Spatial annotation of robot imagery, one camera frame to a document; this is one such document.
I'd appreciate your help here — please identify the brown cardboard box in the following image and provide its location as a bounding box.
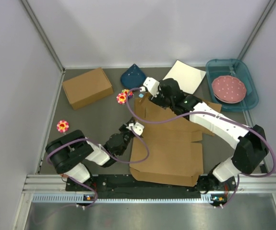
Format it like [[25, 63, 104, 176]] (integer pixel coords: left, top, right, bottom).
[[130, 96, 214, 187], [62, 68, 114, 110]]

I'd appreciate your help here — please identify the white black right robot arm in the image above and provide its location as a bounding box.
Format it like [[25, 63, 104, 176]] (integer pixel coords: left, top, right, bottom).
[[143, 77, 269, 190]]

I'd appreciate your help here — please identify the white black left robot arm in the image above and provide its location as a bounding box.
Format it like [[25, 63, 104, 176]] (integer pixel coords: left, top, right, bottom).
[[45, 118, 144, 190]]

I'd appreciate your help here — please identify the closed brown cardboard box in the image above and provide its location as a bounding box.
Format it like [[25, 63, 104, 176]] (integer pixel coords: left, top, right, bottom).
[[62, 68, 114, 110]]

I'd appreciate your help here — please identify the white square plate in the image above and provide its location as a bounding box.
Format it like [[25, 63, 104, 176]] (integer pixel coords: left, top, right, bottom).
[[163, 60, 206, 94]]

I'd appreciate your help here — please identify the pink flower plush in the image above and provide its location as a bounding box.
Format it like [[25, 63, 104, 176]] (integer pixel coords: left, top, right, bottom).
[[57, 120, 69, 133], [116, 92, 127, 104]]

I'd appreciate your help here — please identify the rainbow flower plush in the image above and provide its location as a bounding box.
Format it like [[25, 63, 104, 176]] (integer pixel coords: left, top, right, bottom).
[[121, 89, 134, 98]]

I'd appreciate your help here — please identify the dark blue ceramic bowl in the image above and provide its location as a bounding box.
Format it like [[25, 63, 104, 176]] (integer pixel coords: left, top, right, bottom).
[[120, 64, 146, 90]]

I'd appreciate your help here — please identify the pink dotted plate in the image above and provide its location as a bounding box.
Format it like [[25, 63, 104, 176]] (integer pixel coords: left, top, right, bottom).
[[211, 75, 247, 104]]

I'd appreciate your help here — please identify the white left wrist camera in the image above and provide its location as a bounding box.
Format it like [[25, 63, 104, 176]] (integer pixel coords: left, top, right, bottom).
[[126, 122, 144, 137]]

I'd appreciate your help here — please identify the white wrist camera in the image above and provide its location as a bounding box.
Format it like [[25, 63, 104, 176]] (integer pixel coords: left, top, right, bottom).
[[126, 122, 144, 137], [143, 77, 159, 97]]

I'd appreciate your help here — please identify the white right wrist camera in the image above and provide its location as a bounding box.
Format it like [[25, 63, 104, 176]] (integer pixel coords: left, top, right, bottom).
[[143, 77, 159, 97]]

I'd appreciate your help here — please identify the grey slotted cable duct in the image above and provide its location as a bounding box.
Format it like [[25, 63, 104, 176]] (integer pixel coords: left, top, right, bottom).
[[32, 193, 227, 204]]

